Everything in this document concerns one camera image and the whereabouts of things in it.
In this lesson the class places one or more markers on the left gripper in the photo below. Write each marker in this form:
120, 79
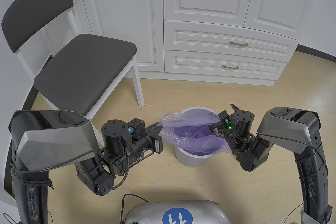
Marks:
143, 148

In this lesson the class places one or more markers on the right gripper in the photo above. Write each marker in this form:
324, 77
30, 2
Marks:
217, 132

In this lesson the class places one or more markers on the purple plastic bag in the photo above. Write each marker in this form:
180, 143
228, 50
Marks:
183, 123

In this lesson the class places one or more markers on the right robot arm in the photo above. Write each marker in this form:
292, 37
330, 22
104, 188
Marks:
288, 128

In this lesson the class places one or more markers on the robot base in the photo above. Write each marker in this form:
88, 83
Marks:
204, 212

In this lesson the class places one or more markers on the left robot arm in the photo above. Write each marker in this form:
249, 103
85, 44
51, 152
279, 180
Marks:
52, 144

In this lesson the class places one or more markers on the white trash bin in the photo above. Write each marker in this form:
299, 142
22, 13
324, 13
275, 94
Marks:
194, 161

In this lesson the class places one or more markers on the white chair grey cushions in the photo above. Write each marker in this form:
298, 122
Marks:
86, 73

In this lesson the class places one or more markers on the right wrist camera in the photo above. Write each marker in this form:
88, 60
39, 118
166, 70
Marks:
223, 118

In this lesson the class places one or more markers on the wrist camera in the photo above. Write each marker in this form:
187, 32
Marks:
137, 125
223, 118

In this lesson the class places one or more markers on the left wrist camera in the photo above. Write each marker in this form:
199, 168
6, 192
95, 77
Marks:
137, 125

